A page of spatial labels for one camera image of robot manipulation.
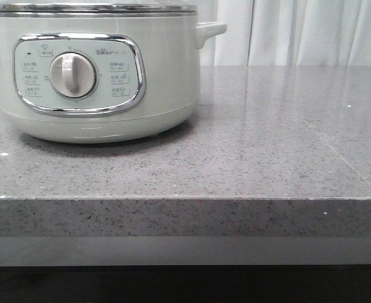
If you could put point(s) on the pale green electric cooking pot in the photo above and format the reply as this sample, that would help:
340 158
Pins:
100 78

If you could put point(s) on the glass pot lid steel rim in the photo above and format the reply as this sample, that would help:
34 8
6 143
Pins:
131 7

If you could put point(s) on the white curtain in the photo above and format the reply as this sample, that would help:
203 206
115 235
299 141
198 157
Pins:
288 33

